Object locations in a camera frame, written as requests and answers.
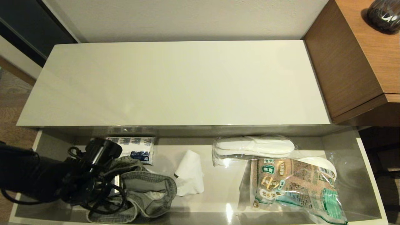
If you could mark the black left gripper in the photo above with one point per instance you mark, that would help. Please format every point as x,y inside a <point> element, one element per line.
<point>90,187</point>

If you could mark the grey denim shorts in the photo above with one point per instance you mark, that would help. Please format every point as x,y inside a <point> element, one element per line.
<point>147,193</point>

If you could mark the white toilet paper roll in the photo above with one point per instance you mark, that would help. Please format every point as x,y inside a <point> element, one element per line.
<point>189,173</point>

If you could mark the grey cabinet drawer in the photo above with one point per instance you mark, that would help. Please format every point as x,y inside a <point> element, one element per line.
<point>218,187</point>

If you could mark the white and blue tissue pack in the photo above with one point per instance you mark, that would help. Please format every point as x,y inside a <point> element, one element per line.
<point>140,150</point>

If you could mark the grey glossy low cabinet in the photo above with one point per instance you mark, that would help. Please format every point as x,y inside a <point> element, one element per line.
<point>187,81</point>

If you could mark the white slippers in plastic bag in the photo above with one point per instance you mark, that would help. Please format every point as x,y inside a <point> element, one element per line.
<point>253,147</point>

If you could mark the dark door panel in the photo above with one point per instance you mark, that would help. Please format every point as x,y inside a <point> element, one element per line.
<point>31,25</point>

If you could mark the brown and green snack bag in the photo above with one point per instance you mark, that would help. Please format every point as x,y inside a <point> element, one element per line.
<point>290,187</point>

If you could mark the white paper plates pack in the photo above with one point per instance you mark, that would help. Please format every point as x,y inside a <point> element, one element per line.
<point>323,165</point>

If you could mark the brown wooden desk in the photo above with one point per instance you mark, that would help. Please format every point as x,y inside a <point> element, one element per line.
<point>350,56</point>

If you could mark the dark glossy vase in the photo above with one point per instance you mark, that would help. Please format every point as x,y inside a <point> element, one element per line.
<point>384,15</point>

